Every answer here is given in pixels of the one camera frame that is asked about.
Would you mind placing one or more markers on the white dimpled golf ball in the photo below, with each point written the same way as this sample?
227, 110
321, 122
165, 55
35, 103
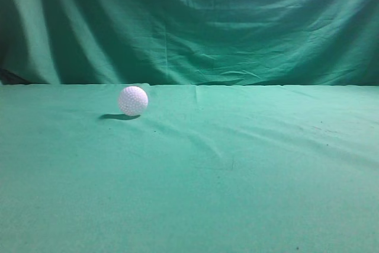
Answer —
133, 101

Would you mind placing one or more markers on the green table cloth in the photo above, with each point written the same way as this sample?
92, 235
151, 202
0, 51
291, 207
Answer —
204, 169

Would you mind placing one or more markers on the green backdrop cloth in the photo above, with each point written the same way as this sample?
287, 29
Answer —
198, 42

